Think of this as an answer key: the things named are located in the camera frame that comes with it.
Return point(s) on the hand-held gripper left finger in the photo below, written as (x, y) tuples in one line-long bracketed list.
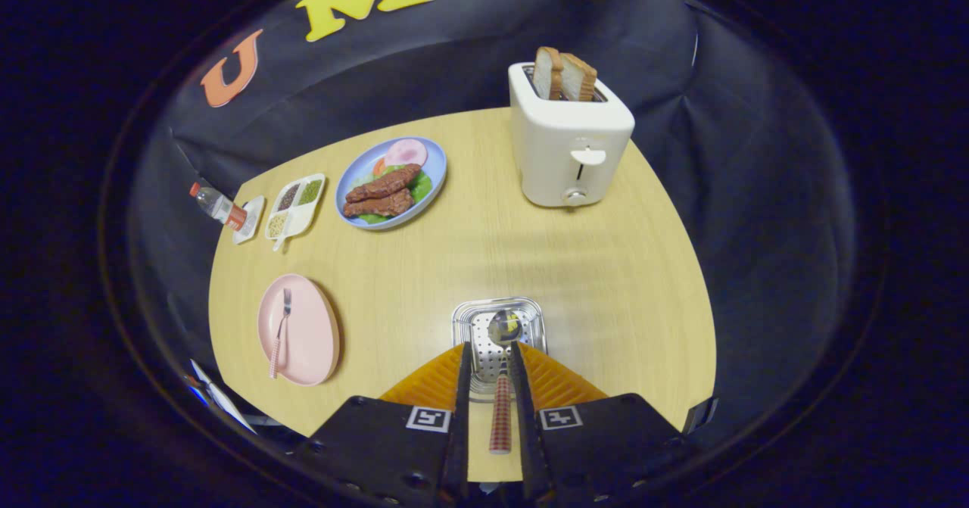
[(378, 447)]

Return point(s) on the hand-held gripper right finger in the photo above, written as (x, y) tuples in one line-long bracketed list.
[(598, 447)]

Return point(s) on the pink plate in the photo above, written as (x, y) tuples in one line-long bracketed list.
[(310, 334)]

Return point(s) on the perforated metal basket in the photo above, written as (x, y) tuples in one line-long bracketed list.
[(473, 326)]

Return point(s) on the white flat object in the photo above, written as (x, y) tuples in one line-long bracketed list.
[(223, 398)]

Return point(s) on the brown steak piece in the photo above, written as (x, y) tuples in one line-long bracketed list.
[(386, 182), (378, 205)]

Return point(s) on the white three-compartment condiment tray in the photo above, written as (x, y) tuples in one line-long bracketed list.
[(295, 214)]

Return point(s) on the green lettuce leaf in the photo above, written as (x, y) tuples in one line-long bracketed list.
[(421, 187)]

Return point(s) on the small white square dish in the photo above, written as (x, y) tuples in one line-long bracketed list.
[(253, 213)]

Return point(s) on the red tomato slice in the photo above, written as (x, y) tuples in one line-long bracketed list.
[(378, 166)]

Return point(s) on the blue plate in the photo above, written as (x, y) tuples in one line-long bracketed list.
[(435, 163)]

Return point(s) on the clear bottle with red cap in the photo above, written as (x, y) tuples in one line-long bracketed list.
[(218, 205)]

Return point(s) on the pink ham slice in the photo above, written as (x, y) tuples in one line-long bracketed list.
[(406, 152)]

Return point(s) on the white toaster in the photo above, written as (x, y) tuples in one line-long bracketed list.
[(560, 137)]

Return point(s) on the toast bread slice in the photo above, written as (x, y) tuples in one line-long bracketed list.
[(579, 78), (546, 73)]

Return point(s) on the dark bracket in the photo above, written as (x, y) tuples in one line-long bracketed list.
[(700, 415)]

